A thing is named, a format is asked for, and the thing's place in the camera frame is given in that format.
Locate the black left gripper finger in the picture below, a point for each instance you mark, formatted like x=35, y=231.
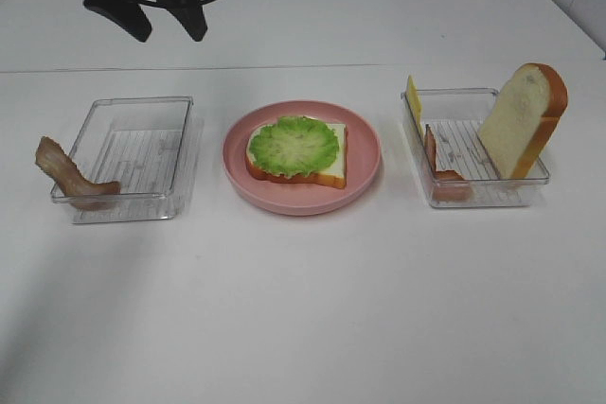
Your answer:
x=129, y=16
x=189, y=13

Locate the pink round plate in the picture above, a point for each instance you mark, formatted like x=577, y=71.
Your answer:
x=363, y=161

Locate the yellow cheese slice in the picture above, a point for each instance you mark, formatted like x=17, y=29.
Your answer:
x=414, y=103

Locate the green lettuce leaf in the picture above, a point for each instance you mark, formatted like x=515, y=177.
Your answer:
x=294, y=145

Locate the bread slice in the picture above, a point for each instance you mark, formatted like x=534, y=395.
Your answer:
x=524, y=115
x=334, y=176

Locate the left clear plastic tray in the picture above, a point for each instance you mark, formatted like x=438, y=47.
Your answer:
x=149, y=145

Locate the right clear plastic tray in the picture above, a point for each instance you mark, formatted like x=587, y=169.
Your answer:
x=454, y=116

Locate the bacon strip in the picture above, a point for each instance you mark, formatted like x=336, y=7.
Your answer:
x=56, y=164
x=450, y=186

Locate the clear plastic tray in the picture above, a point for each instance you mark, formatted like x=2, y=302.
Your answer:
x=454, y=116
x=149, y=145

